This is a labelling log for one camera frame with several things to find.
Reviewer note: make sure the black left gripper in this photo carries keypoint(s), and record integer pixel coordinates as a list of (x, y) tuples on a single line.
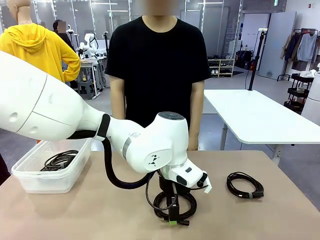
[(167, 185)]

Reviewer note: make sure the person's left forearm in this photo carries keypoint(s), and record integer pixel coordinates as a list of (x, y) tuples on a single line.
[(196, 117)]

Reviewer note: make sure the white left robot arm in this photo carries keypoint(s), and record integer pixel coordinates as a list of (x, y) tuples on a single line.
[(50, 105)]

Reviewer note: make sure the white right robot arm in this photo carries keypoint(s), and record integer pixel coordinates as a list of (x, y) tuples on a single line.
[(312, 100)]

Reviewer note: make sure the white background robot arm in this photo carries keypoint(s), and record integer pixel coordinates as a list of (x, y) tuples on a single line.
[(88, 43)]

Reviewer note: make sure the person's right forearm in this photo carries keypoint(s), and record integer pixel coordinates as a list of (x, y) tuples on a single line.
[(117, 107)]

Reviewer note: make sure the person's left hand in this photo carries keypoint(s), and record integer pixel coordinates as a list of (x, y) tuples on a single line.
[(193, 142)]

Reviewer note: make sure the white table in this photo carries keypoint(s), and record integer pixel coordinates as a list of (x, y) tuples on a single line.
[(250, 115)]

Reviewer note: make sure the clear plastic storage box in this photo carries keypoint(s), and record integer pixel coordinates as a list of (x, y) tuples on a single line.
[(37, 182)]

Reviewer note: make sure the person in black clothes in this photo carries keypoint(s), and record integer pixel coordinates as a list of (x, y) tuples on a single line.
[(157, 62)]

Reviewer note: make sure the grey step stool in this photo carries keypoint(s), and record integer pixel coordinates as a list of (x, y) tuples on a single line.
[(85, 90)]

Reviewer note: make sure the white shoe rack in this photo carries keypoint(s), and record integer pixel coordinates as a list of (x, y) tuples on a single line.
[(221, 67)]

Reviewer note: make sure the background work desk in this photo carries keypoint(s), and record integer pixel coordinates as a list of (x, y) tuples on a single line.
[(93, 65)]

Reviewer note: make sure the black stand pole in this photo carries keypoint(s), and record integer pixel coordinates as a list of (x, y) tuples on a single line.
[(255, 62)]

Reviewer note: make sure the black utility cart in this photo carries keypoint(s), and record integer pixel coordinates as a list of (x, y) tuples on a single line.
[(298, 92)]

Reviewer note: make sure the dark maroon object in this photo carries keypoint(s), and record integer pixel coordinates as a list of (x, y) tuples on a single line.
[(3, 170)]

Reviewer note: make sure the beige coat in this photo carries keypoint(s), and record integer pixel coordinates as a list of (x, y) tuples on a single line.
[(286, 47)]

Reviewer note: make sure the background person in dark clothes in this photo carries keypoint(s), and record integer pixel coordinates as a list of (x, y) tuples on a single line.
[(62, 35)]

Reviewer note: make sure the grey-blue sweater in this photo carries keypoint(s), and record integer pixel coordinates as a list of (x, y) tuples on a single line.
[(306, 47)]

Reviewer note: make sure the yellow hoodie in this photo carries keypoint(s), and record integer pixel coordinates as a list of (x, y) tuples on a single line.
[(37, 50)]

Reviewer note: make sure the black clothes rack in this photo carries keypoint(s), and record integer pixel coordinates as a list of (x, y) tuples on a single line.
[(306, 30)]

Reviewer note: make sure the cream mannequin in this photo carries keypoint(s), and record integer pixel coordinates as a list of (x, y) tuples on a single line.
[(21, 12)]

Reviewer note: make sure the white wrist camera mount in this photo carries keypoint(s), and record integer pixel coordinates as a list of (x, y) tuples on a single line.
[(207, 186)]

